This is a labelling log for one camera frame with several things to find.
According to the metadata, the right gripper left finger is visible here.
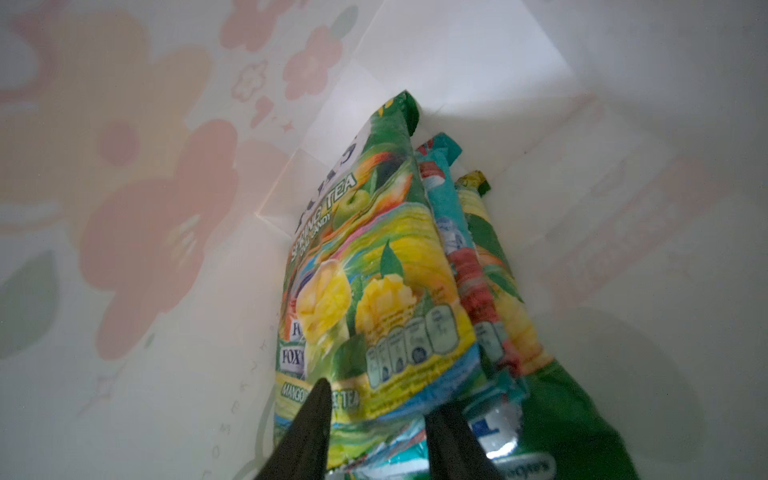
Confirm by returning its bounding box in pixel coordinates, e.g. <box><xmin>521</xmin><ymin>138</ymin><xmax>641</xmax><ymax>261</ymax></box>
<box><xmin>255</xmin><ymin>379</ymin><xmax>332</xmax><ymax>480</ymax></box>

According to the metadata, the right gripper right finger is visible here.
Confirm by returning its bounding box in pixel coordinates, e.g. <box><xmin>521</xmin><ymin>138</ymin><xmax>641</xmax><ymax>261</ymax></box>
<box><xmin>425</xmin><ymin>404</ymin><xmax>504</xmax><ymax>480</ymax></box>

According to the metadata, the white paper bag with flower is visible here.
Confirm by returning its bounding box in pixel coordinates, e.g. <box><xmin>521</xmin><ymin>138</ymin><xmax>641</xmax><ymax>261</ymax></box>
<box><xmin>1</xmin><ymin>1</ymin><xmax>767</xmax><ymax>479</ymax></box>

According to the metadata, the green candy packet in bag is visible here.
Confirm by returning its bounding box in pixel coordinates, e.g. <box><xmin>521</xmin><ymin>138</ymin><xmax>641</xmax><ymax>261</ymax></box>
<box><xmin>455</xmin><ymin>171</ymin><xmax>638</xmax><ymax>479</ymax></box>

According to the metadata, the teal red candy packet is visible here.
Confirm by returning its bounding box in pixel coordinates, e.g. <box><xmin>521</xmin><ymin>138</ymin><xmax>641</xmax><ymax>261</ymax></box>
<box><xmin>340</xmin><ymin>135</ymin><xmax>523</xmax><ymax>473</ymax></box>

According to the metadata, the green spring tea candy packet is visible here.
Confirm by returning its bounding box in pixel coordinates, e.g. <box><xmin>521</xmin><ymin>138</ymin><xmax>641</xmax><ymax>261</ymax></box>
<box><xmin>274</xmin><ymin>92</ymin><xmax>486</xmax><ymax>471</ymax></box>

